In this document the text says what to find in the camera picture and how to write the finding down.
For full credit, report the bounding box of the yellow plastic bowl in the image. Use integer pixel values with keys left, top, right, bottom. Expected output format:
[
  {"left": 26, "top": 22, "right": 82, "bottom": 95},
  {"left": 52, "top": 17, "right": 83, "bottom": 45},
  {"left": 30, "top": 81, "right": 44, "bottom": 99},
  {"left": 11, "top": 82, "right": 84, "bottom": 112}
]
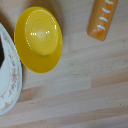
[{"left": 13, "top": 6, "right": 64, "bottom": 74}]

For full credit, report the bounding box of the white floral rim plate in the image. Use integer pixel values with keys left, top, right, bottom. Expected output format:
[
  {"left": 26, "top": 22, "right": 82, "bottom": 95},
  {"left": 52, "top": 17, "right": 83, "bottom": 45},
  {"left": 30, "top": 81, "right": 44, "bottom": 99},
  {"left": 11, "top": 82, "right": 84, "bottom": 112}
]
[{"left": 0, "top": 22, "right": 24, "bottom": 116}]

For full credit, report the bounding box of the orange rectangular block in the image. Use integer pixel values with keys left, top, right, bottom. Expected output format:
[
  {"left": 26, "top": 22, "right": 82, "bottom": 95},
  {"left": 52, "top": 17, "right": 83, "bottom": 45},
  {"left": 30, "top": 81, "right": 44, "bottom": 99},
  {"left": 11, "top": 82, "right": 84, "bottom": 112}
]
[{"left": 86, "top": 0, "right": 119, "bottom": 42}]

